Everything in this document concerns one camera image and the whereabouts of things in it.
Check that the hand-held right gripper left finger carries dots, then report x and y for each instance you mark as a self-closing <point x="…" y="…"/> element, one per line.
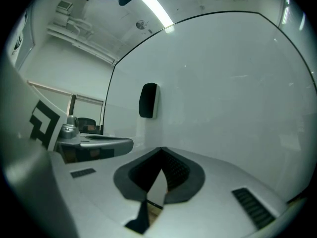
<point x="99" y="195"/>

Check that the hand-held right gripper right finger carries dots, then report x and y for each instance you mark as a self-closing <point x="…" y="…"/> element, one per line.
<point x="223" y="207"/>

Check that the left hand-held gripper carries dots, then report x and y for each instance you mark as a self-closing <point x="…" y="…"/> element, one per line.
<point x="48" y="123"/>

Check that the black and white eraser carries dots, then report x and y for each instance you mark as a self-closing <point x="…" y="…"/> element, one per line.
<point x="148" y="100"/>

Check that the white whiteboard with black frame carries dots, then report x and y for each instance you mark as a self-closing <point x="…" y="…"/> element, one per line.
<point x="223" y="83"/>

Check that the white ceiling pipes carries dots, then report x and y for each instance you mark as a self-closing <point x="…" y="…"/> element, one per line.
<point x="79" y="37"/>

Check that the round ceiling smoke detector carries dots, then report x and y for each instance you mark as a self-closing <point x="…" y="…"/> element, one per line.
<point x="141" y="24"/>

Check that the white door with glass panel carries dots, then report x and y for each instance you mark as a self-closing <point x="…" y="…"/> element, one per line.
<point x="21" y="43"/>

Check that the long ceiling light strip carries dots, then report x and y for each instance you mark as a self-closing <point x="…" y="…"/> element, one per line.
<point x="158" y="7"/>

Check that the white wall-mounted ventilation unit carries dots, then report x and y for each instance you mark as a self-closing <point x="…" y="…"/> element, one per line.
<point x="63" y="9"/>

